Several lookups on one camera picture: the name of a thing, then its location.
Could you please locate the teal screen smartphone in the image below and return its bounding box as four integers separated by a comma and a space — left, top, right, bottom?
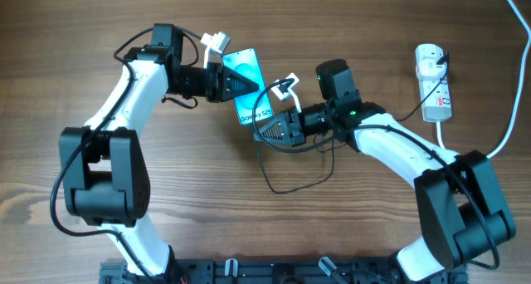
222, 48, 266, 125

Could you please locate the black charger cable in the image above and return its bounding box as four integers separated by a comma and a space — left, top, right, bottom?
251, 51, 453, 195

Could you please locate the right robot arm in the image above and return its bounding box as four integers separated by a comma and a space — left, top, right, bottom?
252, 59, 516, 283

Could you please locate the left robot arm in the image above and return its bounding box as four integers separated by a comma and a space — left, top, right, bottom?
50, 24, 259, 283

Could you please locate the white power strip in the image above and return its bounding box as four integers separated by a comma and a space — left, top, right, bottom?
415, 43, 452, 123

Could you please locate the white power strip cord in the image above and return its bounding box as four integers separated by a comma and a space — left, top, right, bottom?
435, 0, 531, 160

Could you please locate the black mounting rail base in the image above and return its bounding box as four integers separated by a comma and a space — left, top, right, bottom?
98, 256, 470, 284

